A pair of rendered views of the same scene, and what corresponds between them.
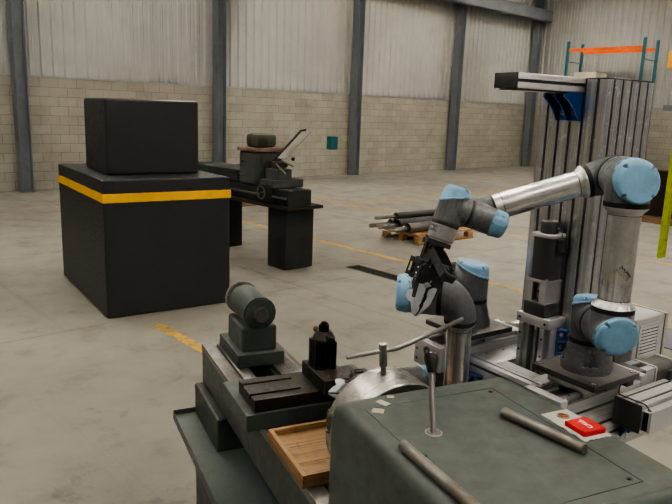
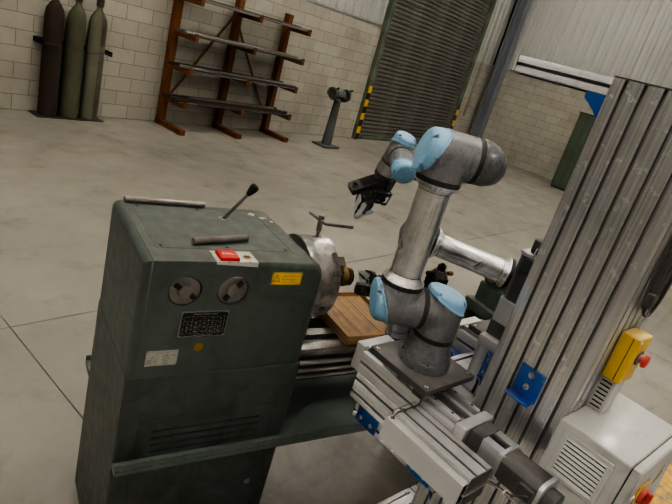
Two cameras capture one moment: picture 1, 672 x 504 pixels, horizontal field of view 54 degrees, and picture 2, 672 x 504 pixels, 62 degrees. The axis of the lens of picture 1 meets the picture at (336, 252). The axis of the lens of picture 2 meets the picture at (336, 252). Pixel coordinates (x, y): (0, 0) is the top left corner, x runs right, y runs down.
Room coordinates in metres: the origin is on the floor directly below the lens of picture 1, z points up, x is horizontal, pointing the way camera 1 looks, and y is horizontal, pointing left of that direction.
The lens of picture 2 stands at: (1.31, -2.10, 1.93)
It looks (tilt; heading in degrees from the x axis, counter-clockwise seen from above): 20 degrees down; 78
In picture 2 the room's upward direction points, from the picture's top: 16 degrees clockwise
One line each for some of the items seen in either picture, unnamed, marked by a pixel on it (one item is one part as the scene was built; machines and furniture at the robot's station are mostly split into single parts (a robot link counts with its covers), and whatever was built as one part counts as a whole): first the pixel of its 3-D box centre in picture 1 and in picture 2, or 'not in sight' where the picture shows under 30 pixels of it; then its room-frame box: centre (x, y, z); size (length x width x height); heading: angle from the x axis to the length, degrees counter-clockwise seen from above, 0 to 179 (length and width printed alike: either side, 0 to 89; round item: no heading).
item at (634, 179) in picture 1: (618, 256); (420, 232); (1.78, -0.77, 1.54); 0.15 x 0.12 x 0.55; 0
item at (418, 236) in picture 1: (427, 232); not in sight; (10.41, -1.44, 0.07); 1.24 x 0.86 x 0.14; 128
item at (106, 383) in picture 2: not in sight; (179, 425); (1.27, -0.34, 0.43); 0.60 x 0.48 x 0.86; 25
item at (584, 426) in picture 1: (584, 428); (227, 256); (1.31, -0.54, 1.26); 0.06 x 0.06 x 0.02; 25
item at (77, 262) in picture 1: (140, 196); not in sight; (6.81, 2.03, 0.98); 1.81 x 1.22 x 1.95; 34
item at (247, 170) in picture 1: (255, 190); not in sight; (8.76, 1.09, 0.84); 2.28 x 0.91 x 1.67; 43
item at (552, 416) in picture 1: (574, 436); (232, 264); (1.33, -0.53, 1.23); 0.13 x 0.08 x 0.06; 25
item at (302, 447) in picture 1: (338, 446); (354, 315); (1.89, -0.03, 0.89); 0.36 x 0.30 x 0.04; 115
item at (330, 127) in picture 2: not in sight; (333, 117); (2.72, 8.57, 0.57); 0.47 x 0.37 x 1.14; 43
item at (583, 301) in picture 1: (592, 315); (439, 310); (1.91, -0.77, 1.33); 0.13 x 0.12 x 0.14; 0
